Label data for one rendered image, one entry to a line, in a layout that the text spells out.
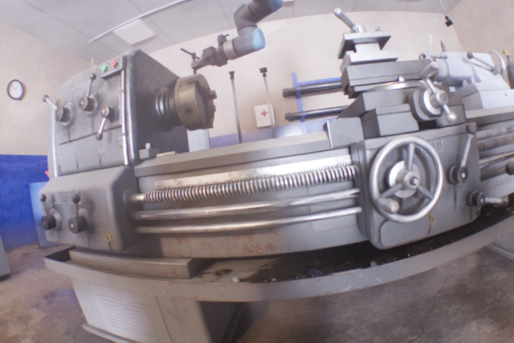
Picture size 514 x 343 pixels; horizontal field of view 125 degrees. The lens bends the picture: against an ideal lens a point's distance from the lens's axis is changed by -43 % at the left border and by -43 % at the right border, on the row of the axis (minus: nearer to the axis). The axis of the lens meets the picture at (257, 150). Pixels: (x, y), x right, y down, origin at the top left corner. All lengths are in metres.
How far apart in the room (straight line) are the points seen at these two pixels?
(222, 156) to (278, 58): 3.70
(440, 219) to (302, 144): 0.48
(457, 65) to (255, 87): 3.49
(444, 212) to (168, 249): 0.93
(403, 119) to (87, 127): 1.12
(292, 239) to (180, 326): 0.57
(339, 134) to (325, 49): 3.80
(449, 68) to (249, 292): 1.21
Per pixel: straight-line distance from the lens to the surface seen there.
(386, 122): 0.62
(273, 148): 0.72
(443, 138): 0.72
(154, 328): 1.10
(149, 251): 0.99
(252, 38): 0.98
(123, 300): 1.11
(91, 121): 1.06
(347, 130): 0.73
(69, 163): 1.20
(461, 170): 0.70
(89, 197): 0.89
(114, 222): 0.83
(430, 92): 0.64
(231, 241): 0.82
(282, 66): 4.28
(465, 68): 1.32
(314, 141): 0.73
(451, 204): 0.75
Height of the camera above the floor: 0.78
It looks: 3 degrees up
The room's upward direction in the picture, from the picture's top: 8 degrees counter-clockwise
